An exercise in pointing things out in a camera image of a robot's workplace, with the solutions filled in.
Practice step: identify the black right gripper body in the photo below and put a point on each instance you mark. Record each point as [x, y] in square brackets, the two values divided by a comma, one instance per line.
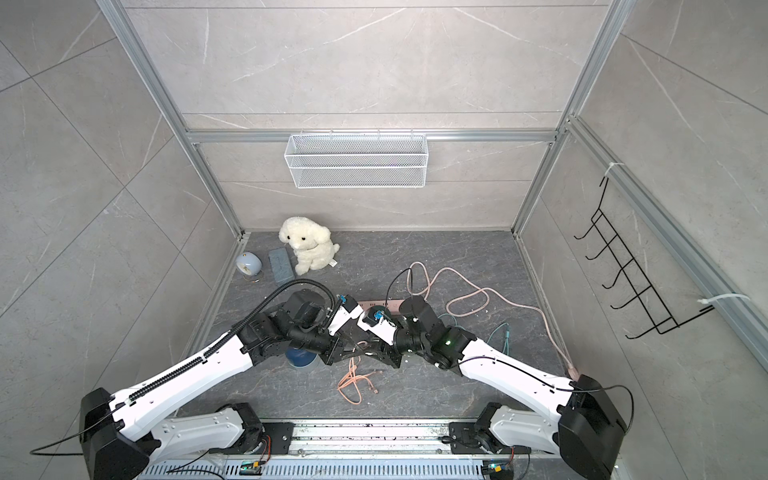
[390, 353]

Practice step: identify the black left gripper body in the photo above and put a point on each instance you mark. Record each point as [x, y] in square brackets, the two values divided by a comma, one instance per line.
[330, 347]

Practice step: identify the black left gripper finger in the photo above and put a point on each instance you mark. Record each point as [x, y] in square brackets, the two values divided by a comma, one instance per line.
[360, 348]
[354, 357]

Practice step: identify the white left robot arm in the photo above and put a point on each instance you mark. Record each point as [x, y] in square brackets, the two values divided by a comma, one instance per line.
[122, 433]

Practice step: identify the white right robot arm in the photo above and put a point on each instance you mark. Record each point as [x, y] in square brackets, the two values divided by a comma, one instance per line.
[574, 418]

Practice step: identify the grey-blue glasses case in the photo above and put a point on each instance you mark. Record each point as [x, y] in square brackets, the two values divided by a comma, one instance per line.
[281, 267]

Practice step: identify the white plush dog toy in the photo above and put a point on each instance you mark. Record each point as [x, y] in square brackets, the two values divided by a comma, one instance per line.
[311, 243]

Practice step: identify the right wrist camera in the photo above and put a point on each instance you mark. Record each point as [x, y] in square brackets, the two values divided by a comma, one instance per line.
[377, 320]

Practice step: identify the metal base rail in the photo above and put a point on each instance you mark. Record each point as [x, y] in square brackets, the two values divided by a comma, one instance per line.
[373, 449]

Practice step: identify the white wire mesh basket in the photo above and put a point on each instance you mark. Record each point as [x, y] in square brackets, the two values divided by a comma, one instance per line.
[326, 161]

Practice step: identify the black wall hook rack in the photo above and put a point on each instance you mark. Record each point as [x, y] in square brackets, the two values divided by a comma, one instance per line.
[630, 273]

